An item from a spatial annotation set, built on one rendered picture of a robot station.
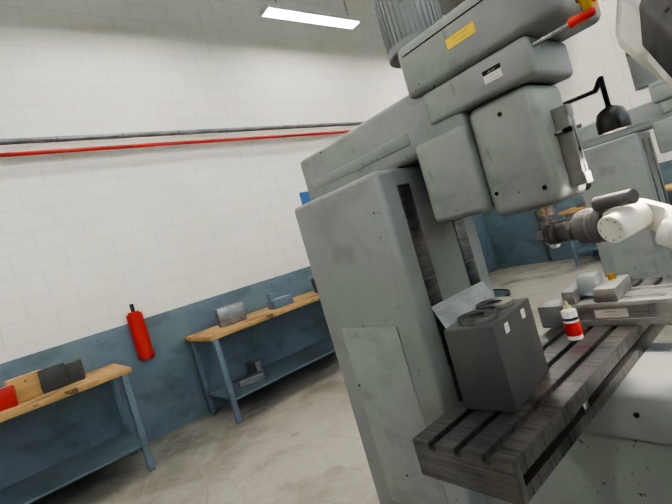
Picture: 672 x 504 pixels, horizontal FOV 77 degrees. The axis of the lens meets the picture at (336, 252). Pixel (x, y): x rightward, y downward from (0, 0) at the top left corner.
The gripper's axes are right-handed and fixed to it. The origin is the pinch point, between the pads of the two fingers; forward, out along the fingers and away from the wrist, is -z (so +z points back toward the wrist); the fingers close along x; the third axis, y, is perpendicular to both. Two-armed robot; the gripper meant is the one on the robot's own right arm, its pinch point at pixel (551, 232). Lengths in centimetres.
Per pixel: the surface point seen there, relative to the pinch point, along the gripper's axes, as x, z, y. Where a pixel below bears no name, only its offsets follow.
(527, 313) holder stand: 24.8, 11.7, 15.1
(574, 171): -2.1, 10.9, -14.4
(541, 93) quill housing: 0.5, 10.3, -36.1
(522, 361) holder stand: 33.3, 16.3, 23.1
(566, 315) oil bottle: 3.9, 0.8, 23.1
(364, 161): 30, -43, -40
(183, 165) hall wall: 83, -417, -158
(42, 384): 237, -303, 24
